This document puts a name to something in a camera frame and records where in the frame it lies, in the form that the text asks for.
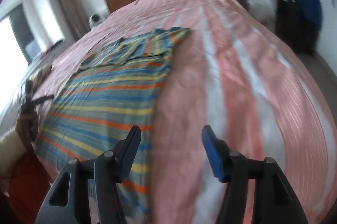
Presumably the black hanging garment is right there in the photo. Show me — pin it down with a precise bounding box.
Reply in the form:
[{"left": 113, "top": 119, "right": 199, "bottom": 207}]
[{"left": 275, "top": 0, "right": 320, "bottom": 56}]

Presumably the striped knit sweater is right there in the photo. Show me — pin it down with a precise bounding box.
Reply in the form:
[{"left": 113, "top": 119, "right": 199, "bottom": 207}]
[{"left": 35, "top": 27, "right": 190, "bottom": 220}]

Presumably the person's left hand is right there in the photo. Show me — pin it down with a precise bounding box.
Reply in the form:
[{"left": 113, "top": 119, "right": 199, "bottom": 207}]
[{"left": 15, "top": 112, "right": 39, "bottom": 150}]

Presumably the pink striped bed sheet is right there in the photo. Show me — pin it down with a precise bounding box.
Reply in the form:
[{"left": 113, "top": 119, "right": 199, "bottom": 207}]
[{"left": 37, "top": 0, "right": 336, "bottom": 223}]

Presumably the brown curtain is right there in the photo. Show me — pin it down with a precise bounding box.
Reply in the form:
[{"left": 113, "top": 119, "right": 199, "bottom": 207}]
[{"left": 59, "top": 0, "right": 90, "bottom": 40}]

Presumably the window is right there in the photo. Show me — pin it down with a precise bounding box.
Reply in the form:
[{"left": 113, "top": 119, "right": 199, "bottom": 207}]
[{"left": 1, "top": 0, "right": 67, "bottom": 116}]

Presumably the red orange fleece clothing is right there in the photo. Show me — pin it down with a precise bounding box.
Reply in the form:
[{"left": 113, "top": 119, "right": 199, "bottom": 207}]
[{"left": 6, "top": 151, "right": 51, "bottom": 223}]

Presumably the blue fluffy garment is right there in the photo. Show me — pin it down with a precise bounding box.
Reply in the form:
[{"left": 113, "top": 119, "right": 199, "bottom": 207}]
[{"left": 295, "top": 0, "right": 323, "bottom": 29}]

